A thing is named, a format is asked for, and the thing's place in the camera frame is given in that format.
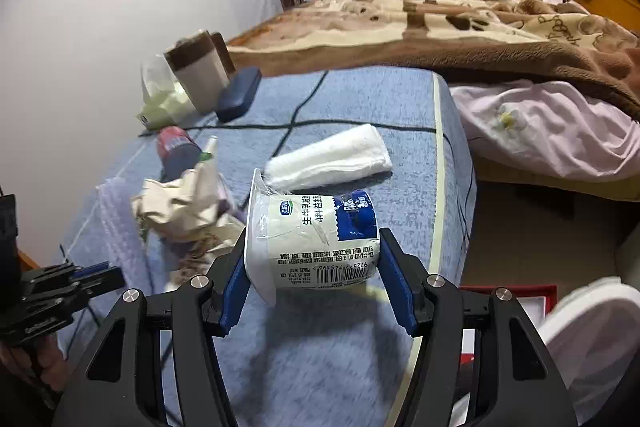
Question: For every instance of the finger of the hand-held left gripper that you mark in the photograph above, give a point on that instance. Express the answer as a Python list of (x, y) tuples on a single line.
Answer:
[(100, 284), (90, 269)]

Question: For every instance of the white towel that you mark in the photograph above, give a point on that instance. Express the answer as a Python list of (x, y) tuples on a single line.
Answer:
[(330, 157)]

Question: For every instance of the cylindrical snack can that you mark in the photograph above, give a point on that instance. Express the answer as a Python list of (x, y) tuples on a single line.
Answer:
[(175, 152)]

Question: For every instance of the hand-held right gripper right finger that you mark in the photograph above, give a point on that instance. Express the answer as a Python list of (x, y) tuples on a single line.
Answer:
[(397, 287)]

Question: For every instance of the clear plastic bag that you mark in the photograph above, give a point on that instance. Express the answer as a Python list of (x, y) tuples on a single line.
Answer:
[(160, 107)]

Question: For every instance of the white round waste bin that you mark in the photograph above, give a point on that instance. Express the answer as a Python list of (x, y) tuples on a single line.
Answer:
[(590, 332)]

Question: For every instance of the grey thermos cup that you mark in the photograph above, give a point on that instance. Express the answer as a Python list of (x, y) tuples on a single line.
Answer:
[(200, 77)]

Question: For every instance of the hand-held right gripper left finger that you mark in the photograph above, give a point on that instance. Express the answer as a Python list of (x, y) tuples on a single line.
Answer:
[(235, 287)]

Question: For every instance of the brown printed blanket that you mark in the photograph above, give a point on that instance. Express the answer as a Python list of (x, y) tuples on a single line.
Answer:
[(400, 37)]

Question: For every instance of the pink bed sheet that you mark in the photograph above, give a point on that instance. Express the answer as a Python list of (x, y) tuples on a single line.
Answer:
[(550, 132)]

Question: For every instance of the white yogurt cup blue label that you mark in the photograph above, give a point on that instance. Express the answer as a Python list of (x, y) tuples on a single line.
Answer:
[(300, 247)]

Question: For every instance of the dark blue glasses case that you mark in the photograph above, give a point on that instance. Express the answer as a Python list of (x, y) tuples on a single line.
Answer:
[(237, 94)]

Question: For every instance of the printed paper bag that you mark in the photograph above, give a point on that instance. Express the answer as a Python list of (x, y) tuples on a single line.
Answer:
[(175, 207)]

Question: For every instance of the person's left hand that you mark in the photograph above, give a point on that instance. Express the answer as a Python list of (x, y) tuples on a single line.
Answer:
[(52, 357)]

